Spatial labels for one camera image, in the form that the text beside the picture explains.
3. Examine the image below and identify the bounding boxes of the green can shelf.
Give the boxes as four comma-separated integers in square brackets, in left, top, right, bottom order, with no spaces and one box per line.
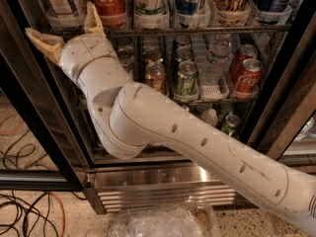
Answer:
[175,61,198,96]
[221,115,241,136]

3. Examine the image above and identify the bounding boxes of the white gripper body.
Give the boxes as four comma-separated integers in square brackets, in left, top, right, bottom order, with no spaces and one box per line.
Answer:
[60,34,119,82]

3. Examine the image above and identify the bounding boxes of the clear water bottle bottom shelf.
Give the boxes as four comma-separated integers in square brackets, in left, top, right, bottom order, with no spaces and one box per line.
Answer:
[201,109,218,126]

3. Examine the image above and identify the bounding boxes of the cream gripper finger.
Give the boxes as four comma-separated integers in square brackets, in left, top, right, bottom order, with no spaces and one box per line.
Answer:
[84,2,105,37]
[25,28,65,66]

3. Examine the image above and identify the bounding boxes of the gold can middle shelf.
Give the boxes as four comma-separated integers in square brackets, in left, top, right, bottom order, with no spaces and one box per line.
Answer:
[145,62,166,94]

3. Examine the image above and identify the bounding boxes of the red Coca-Cola can front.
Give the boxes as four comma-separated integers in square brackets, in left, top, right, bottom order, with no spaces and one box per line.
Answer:
[233,58,263,94]

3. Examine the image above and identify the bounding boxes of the clear water bottle middle shelf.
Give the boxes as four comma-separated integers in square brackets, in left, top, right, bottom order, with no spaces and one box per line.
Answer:
[202,34,232,86]

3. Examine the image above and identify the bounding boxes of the green can middle shelf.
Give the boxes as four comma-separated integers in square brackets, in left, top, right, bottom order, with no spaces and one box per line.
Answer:
[175,61,198,96]

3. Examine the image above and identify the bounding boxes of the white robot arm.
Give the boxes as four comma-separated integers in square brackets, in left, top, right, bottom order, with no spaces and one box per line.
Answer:
[26,3,316,236]

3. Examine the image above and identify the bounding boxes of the green can bottom shelf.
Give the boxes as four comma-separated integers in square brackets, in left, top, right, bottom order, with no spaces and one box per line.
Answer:
[221,115,241,136]

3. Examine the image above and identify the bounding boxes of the blue silver tall can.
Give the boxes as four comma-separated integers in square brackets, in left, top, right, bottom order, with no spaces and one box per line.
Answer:
[175,0,205,29]

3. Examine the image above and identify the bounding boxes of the gold black tall can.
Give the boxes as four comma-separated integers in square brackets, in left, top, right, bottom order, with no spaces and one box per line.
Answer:
[213,0,248,25]

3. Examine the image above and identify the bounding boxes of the brown tea plastic bottle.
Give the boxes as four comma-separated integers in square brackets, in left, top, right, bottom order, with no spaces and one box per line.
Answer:
[45,0,87,32]

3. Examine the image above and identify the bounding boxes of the red Coca-Cola can top shelf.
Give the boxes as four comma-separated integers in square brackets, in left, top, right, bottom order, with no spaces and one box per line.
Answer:
[93,0,126,29]

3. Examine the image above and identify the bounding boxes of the tangled floor cables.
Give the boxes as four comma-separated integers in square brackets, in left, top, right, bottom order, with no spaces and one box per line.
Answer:
[0,191,87,237]

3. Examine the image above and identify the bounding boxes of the clear water bottle shelf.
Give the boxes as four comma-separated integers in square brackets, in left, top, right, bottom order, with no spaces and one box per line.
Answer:
[202,34,232,86]
[201,109,218,126]

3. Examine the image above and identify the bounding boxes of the red Coca-Cola can rear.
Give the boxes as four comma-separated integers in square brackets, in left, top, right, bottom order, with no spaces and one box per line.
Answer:
[229,44,258,79]

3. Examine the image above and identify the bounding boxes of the open glass fridge door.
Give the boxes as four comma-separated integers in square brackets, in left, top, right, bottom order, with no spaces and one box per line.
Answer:
[0,0,89,191]

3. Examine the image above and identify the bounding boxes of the clear plastic bin with bag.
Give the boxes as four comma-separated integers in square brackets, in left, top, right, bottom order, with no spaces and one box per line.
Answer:
[107,200,221,237]

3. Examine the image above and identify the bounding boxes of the white green tall can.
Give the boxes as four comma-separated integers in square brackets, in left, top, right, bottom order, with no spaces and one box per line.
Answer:
[133,0,167,18]

